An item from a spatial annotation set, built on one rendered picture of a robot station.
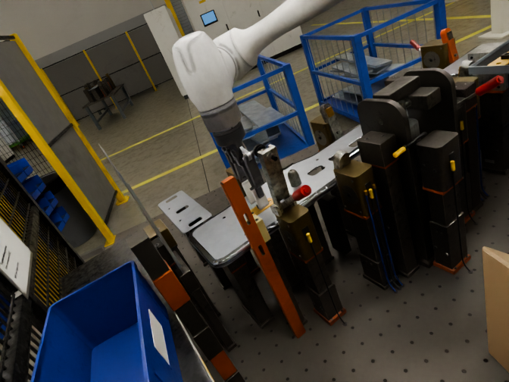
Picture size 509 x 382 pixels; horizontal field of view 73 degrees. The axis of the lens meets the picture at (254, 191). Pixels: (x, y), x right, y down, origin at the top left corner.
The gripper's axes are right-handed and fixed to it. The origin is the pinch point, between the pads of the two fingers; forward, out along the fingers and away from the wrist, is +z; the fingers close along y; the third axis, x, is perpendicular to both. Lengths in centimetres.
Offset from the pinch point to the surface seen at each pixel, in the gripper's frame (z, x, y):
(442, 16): 23, -251, 113
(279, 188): -7.1, 0.4, -15.9
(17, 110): -36, 59, 262
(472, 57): -6, -75, -13
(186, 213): 4.7, 15.3, 22.3
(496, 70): -11, -51, -33
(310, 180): 4.6, -15.7, -2.7
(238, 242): 4.6, 11.8, -7.3
